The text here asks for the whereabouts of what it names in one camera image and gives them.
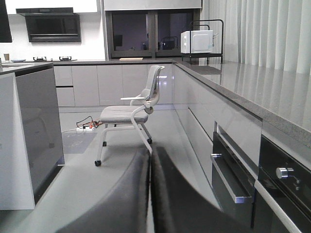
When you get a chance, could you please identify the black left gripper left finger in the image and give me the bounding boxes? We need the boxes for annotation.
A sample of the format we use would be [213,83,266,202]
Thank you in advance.
[58,150,150,233]

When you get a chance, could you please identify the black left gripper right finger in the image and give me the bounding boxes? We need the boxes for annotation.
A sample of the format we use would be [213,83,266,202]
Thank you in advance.
[151,147,250,233]

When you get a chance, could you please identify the white power strip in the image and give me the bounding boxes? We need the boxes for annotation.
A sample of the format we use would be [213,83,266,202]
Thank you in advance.
[76,127,95,132]

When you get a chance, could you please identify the white grey office chair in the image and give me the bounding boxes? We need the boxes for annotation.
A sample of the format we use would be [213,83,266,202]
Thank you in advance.
[94,65,165,166]

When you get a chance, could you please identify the black built-in oven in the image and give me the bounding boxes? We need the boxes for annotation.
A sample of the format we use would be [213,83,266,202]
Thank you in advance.
[210,128,311,233]

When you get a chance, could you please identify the grey kitchen island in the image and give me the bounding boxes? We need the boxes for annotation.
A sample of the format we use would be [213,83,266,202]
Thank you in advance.
[0,63,64,210]

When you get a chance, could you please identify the grey kitchen cabinets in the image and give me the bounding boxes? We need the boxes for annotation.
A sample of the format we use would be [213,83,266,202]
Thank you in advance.
[54,63,262,186]

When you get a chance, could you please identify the wooden cutting board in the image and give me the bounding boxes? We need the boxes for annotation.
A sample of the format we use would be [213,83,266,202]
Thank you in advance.
[119,57,143,61]

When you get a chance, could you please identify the black metal microwave rack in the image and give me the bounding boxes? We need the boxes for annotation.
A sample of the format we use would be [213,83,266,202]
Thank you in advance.
[181,19,224,64]

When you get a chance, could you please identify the black gas stove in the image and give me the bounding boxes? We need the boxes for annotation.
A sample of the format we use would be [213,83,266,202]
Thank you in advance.
[26,56,77,62]

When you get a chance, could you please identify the white microwave oven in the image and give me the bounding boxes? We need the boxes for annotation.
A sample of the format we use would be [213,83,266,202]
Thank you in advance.
[181,30,213,53]

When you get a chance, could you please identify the dark framed window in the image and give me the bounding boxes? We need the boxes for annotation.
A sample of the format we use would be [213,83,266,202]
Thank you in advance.
[104,9,200,59]

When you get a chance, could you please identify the white vertical blinds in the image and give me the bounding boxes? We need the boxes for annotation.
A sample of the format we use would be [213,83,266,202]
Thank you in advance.
[201,0,311,75]

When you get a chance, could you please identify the black range hood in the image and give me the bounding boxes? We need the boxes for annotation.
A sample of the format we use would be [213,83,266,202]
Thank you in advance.
[16,7,81,43]

